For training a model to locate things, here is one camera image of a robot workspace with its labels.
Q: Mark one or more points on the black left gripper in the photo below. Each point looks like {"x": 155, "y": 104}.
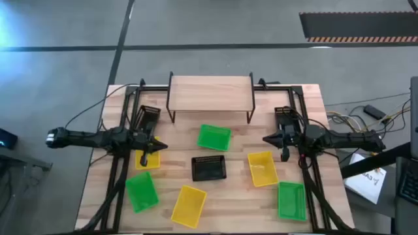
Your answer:
{"x": 140, "y": 140}

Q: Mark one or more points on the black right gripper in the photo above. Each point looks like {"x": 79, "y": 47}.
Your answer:
{"x": 290, "y": 135}

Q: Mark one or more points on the yellow plastic basket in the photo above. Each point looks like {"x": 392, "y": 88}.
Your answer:
{"x": 153, "y": 162}
{"x": 263, "y": 168}
{"x": 188, "y": 206}

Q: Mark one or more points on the green plastic basket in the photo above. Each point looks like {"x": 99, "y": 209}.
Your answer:
{"x": 214, "y": 137}
{"x": 142, "y": 192}
{"x": 291, "y": 200}

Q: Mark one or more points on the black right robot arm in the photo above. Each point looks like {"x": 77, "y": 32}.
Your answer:
{"x": 346, "y": 138}

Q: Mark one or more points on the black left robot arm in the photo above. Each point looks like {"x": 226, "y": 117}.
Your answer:
{"x": 98, "y": 138}

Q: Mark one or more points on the wooden shelf with black legs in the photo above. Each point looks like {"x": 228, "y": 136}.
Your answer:
{"x": 210, "y": 93}

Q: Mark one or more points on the white paper box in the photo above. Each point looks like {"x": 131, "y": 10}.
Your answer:
{"x": 365, "y": 186}

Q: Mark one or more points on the black power adapter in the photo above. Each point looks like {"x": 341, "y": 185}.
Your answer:
{"x": 375, "y": 112}

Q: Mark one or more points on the grey side stand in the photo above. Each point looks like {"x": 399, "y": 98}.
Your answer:
{"x": 23, "y": 158}

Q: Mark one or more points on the black mat with hazard stripe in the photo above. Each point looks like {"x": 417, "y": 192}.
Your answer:
{"x": 359, "y": 26}

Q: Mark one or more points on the grey upright panel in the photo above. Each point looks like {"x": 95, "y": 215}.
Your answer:
{"x": 414, "y": 117}

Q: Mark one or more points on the black keyboard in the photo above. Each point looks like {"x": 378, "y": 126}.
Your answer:
{"x": 409, "y": 184}

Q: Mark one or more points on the black device with blue light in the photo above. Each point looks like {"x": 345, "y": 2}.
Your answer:
{"x": 7, "y": 138}

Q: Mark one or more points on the black aluminium table frame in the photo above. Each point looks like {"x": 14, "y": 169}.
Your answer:
{"x": 112, "y": 182}

